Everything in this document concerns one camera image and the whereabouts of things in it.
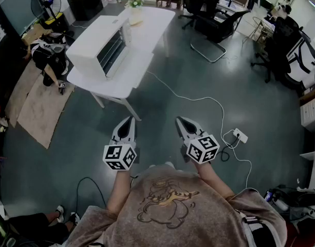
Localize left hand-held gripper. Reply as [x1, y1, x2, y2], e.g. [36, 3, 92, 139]
[102, 116, 140, 171]

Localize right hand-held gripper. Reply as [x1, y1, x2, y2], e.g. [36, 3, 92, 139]
[175, 116, 221, 165]

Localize white oven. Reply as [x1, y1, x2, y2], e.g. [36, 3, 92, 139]
[65, 15, 134, 81]

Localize person's right forearm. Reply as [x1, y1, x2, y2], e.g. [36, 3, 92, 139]
[195, 161, 236, 202]

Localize person's left forearm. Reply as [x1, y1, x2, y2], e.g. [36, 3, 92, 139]
[105, 167, 134, 215]

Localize white power strip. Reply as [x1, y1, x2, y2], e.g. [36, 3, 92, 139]
[232, 128, 249, 144]

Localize person's brown printed t-shirt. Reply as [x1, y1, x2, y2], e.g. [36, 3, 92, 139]
[65, 163, 288, 247]

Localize brown cardboard sheet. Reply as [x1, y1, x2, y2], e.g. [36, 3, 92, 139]
[4, 58, 44, 128]
[16, 72, 76, 150]

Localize black chair with sled base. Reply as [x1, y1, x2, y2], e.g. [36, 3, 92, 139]
[190, 8, 252, 63]

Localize white curved table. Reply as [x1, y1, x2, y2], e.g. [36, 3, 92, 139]
[66, 6, 176, 122]

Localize black white-striped bag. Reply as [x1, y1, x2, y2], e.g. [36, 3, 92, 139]
[239, 209, 288, 247]

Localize white drawer cabinet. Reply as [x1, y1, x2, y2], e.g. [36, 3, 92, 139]
[299, 94, 315, 133]

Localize potted flower plant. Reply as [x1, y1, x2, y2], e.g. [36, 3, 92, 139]
[124, 0, 145, 25]

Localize black office chair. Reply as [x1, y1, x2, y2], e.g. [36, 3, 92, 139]
[178, 0, 227, 31]
[250, 16, 313, 85]

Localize heap of black equipment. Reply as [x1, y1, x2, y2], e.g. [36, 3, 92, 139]
[264, 184, 315, 225]

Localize black and yellow case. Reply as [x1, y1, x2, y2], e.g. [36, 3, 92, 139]
[43, 11, 70, 33]

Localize cardboard box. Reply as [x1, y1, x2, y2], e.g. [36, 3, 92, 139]
[20, 23, 53, 46]

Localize black cabinet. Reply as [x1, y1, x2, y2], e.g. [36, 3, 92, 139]
[65, 0, 104, 22]

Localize black floor fan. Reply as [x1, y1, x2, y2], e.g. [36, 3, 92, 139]
[30, 0, 63, 23]

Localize glass door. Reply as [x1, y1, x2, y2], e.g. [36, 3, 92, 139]
[0, 0, 46, 37]

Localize black floor cable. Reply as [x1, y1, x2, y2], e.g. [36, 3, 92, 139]
[75, 176, 107, 217]

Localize wire basket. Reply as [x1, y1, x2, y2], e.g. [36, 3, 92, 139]
[249, 15, 276, 45]

